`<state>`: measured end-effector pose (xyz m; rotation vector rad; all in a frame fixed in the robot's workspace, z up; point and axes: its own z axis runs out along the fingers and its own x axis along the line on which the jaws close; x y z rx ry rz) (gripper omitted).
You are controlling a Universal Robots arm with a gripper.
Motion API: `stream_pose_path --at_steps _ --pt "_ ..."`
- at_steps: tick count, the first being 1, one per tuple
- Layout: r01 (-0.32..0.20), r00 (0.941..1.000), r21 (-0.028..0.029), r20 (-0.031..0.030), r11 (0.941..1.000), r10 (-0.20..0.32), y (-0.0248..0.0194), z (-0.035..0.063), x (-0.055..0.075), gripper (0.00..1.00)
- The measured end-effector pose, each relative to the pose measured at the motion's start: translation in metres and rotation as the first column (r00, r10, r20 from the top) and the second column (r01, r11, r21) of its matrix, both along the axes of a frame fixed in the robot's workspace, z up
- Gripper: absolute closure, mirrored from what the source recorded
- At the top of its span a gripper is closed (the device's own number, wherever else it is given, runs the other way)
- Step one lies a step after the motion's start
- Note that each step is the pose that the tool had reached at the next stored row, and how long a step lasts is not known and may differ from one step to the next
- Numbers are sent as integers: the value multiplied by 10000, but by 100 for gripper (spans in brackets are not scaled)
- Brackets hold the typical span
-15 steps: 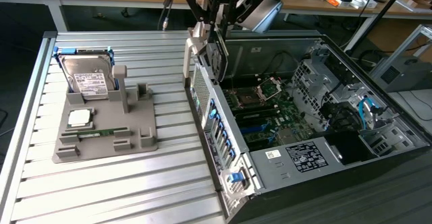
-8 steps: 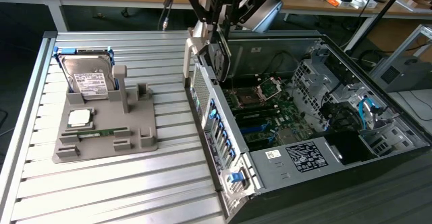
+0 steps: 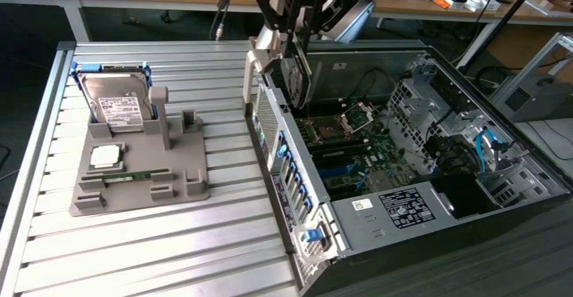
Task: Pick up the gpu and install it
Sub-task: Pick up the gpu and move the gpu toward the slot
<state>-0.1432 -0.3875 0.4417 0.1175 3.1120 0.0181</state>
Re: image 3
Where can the Nvidia Quadro graphics card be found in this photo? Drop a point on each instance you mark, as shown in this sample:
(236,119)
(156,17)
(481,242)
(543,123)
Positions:
(299,79)

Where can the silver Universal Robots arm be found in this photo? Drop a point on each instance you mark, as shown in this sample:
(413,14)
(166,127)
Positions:
(359,18)

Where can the orange small box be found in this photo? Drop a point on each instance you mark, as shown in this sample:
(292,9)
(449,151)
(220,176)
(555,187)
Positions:
(445,2)

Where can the metal socket cover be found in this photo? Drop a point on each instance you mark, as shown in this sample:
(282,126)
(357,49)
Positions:
(359,109)

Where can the white small box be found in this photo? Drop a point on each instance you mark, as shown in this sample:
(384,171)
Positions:
(486,3)

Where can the CPU socket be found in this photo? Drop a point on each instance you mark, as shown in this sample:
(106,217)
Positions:
(329,130)

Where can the black stand pole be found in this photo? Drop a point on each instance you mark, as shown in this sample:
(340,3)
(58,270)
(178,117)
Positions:
(519,2)

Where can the hard disk in blue caddy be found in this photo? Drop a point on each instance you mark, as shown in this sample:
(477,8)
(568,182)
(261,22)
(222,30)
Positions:
(117,99)

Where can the green motherboard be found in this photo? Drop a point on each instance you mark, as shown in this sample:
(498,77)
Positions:
(389,156)

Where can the blue expansion slot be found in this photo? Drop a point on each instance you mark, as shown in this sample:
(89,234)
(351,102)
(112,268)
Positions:
(348,169)

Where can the grey desktop computer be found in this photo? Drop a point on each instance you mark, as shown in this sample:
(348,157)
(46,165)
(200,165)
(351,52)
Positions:
(538,99)

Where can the silver chipset heatsink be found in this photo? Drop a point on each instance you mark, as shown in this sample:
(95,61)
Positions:
(381,180)

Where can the silver CPU chip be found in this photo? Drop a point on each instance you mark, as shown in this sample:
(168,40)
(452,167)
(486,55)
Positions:
(105,158)

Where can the green RAM stick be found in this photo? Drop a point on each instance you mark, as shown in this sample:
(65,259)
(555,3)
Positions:
(128,176)

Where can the grey power supply unit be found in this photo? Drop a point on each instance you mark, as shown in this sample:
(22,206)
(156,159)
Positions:
(372,216)

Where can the grey printed parts rack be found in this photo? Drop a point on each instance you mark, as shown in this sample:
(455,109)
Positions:
(134,189)

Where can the grey metal disk bay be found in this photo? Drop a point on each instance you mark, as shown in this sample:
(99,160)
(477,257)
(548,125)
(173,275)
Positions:
(515,186)

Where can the blue case latch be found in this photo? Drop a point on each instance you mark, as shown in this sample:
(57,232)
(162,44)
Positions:
(312,236)

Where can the black open PC case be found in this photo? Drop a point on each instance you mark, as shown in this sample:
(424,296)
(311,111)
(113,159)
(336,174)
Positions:
(403,267)

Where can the aluminium profile frame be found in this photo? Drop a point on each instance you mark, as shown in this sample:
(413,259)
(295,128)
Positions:
(544,55)

